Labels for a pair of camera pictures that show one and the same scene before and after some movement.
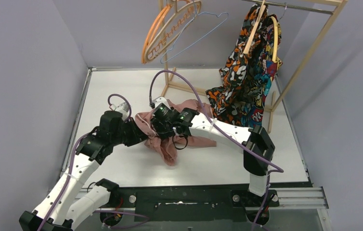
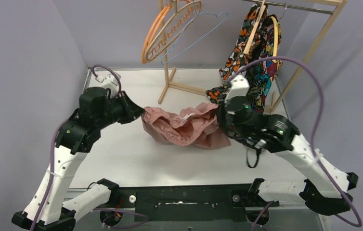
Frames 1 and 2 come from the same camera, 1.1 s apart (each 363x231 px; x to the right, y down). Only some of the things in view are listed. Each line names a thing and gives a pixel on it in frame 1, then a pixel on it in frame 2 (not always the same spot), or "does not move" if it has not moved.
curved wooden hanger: [276, 38] does not move
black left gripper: [138, 135] to [125, 107]
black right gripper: [164, 133] to [221, 121]
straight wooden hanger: [254, 27] does not move
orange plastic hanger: [153, 23] does not move
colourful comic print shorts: [265, 62] does not move
